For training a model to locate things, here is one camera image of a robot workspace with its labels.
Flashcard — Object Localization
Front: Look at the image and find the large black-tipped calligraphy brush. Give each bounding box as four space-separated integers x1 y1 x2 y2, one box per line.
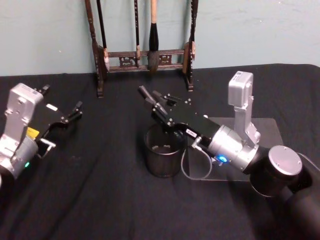
146 0 161 75

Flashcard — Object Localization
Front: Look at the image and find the black table cloth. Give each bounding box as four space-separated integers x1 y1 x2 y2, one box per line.
0 63 320 240

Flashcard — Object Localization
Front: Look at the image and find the thin black-handled calligraphy brush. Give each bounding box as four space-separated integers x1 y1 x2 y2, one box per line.
95 0 111 73

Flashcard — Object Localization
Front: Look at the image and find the dark wooden brush rack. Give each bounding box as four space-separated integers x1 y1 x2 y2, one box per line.
84 0 198 99

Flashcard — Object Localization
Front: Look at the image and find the thin grey gripper cable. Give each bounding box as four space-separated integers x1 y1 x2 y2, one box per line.
180 136 221 181

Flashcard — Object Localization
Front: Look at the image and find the black cylindrical brush pot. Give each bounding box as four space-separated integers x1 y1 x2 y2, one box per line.
143 123 187 179

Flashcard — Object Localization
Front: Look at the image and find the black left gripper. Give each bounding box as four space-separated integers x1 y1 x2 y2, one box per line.
26 84 84 145

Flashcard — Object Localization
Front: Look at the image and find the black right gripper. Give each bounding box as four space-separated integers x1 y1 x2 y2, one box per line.
138 85 222 149

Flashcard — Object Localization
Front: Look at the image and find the thin dark beaded calligraphy brush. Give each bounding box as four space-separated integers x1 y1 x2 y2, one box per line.
133 0 142 69

